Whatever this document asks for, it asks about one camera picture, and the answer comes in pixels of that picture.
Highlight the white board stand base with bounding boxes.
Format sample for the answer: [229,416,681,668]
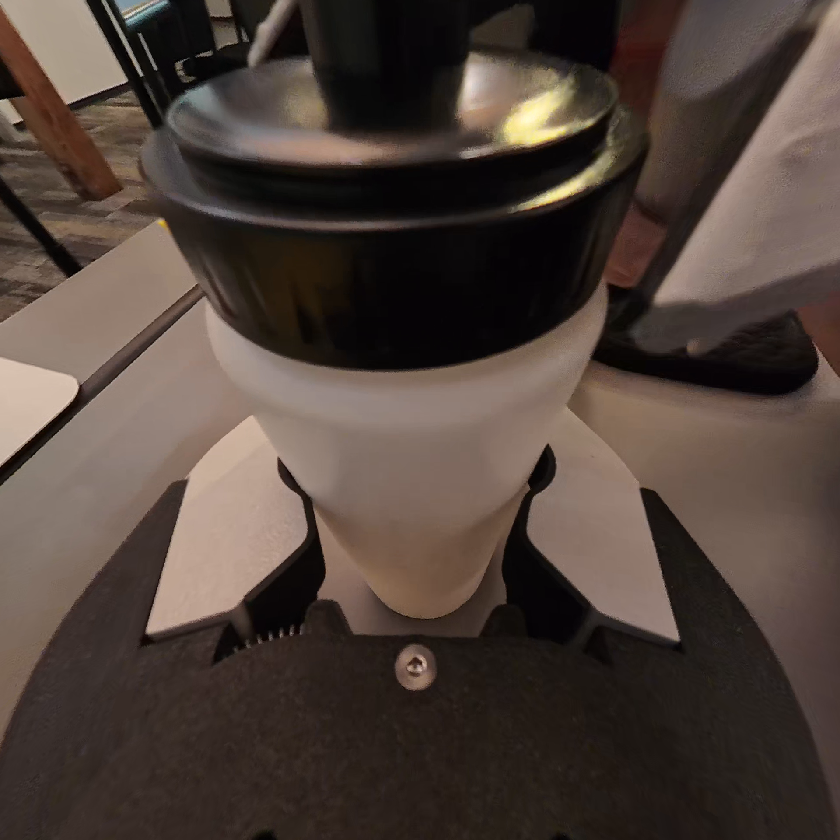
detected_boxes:
[0,357,81,467]

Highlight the black textured mat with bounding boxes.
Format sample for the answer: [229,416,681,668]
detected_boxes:
[594,289,820,395]

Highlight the white plastic bottle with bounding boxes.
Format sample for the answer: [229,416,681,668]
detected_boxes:
[205,289,608,619]

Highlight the black bottle lid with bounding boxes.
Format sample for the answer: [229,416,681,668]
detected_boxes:
[140,0,651,370]

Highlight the black metal frame legs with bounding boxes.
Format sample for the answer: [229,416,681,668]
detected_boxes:
[85,0,198,129]

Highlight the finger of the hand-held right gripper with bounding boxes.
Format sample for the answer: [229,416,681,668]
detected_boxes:
[246,0,304,68]
[632,0,840,357]

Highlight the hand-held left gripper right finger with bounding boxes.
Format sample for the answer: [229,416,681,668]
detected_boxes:
[502,410,681,651]

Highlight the brown wooden leg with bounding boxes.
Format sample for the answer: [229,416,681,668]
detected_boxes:
[0,7,124,201]

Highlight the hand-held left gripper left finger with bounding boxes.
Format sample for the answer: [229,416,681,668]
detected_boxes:
[144,420,327,643]

